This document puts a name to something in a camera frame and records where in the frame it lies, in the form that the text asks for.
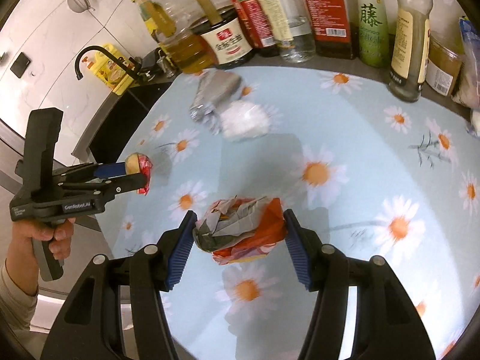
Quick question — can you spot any red label dark bottle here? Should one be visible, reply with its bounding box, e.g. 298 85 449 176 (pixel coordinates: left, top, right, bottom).
303 0 356 59

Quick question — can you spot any yellow detergent bottle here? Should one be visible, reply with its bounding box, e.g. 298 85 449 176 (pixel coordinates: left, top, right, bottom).
81 51 134 96

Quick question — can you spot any person left forearm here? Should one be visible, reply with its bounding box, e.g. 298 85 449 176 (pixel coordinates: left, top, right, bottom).
1 264 38 332

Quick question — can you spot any black wall outlet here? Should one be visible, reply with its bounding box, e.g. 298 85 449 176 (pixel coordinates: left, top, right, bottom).
10 52 31 79

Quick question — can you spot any yellow label oil bottle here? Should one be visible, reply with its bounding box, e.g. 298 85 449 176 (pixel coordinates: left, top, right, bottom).
389 0 433 102

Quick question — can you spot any orange paper wrapper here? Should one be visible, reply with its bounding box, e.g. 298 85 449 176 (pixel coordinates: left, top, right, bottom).
193 196 288 266

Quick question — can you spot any clear vinegar bottle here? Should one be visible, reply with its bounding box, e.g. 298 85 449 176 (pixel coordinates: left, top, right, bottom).
259 0 316 63

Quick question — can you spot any person left hand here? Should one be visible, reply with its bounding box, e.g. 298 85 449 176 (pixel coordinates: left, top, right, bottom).
5 218 76 293

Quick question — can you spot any silver foil bag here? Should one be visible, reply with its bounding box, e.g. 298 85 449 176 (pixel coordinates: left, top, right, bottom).
190 69 243 125

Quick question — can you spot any black faucet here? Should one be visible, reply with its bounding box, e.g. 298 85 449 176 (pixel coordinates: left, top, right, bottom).
74 45 142 81

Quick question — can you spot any small brown spice jar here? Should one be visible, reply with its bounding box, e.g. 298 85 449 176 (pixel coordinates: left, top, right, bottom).
425 31 463 97

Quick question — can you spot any clear plastic bag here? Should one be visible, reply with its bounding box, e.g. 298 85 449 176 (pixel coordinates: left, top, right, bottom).
220 100 270 141

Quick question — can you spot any large cooking oil bottle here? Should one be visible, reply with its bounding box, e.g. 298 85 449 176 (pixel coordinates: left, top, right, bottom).
152 0 216 74

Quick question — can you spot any dark soy sauce jug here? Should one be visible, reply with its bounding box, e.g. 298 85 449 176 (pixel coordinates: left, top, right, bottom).
190 0 255 70

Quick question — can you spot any green olive oil bottle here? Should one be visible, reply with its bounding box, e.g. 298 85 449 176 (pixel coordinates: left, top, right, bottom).
131 0 176 43

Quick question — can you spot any blue daisy tablecloth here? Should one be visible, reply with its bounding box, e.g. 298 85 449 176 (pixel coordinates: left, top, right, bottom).
98 67 479 359

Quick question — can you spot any black kitchen sink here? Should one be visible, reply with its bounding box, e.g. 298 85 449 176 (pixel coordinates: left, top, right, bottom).
72 77 173 164

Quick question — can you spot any blue snack bag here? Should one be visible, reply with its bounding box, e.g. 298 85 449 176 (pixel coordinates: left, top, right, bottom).
452 16 479 110

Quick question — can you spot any green label pepper oil bottle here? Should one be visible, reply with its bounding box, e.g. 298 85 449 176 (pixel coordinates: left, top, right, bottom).
357 0 390 68

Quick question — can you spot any red label sauce bottle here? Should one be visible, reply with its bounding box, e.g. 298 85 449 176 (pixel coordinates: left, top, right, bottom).
232 0 278 58

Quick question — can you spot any red yellow candy wrapper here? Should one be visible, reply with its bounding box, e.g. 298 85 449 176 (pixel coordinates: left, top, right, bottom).
124 153 153 195

